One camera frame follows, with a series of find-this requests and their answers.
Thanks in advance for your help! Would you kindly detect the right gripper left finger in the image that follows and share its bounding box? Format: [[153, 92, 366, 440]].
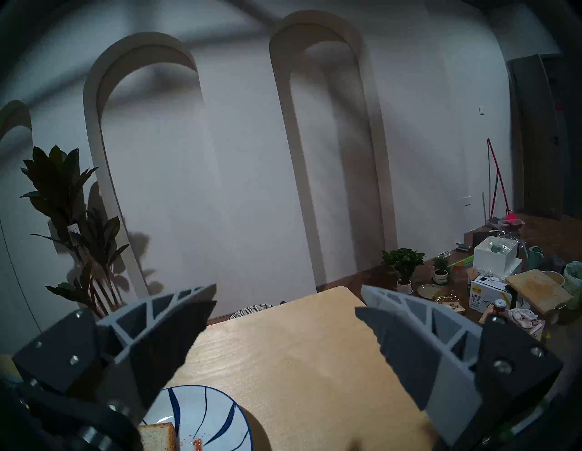
[[13, 283, 217, 411]]

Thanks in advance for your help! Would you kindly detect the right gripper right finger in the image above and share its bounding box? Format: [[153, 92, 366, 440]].
[[355, 284, 564, 447]]

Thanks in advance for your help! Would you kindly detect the white plate with blue stripes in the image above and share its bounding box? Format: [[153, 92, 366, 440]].
[[141, 386, 254, 451]]

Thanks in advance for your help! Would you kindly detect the slice of white bread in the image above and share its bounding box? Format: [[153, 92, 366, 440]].
[[138, 422, 178, 451]]

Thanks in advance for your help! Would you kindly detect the gold rimmed plate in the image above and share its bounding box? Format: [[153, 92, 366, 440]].
[[432, 295, 466, 315]]

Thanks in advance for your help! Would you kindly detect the white printed carton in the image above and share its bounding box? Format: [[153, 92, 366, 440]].
[[470, 275, 513, 314]]

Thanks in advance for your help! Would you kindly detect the pink and white cloth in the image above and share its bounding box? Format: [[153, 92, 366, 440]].
[[508, 308, 544, 329]]

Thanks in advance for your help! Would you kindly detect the tiny plant in white pot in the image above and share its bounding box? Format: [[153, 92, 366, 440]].
[[432, 256, 451, 286]]

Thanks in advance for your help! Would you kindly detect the brown cardboard box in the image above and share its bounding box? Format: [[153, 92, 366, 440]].
[[480, 305, 546, 342]]

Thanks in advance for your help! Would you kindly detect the small bushy potted plant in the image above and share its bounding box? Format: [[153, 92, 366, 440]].
[[381, 248, 426, 295]]

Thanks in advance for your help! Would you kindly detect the open white box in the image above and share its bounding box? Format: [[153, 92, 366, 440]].
[[473, 236, 522, 277]]

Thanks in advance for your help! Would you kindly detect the wooden cutting board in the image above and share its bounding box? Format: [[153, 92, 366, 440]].
[[506, 268, 573, 314]]

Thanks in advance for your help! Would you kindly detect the green mesh bag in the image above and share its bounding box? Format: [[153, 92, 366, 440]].
[[564, 261, 582, 310]]

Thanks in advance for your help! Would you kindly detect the tall potted leafy plant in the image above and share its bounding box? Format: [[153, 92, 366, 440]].
[[20, 145, 130, 319]]

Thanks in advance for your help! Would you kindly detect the grey door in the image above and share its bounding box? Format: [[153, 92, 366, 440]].
[[507, 54, 582, 221]]

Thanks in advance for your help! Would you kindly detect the white wire basket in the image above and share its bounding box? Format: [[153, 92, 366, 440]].
[[227, 304, 276, 321]]

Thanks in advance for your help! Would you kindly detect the red handled broom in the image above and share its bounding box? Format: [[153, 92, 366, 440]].
[[482, 139, 524, 228]]

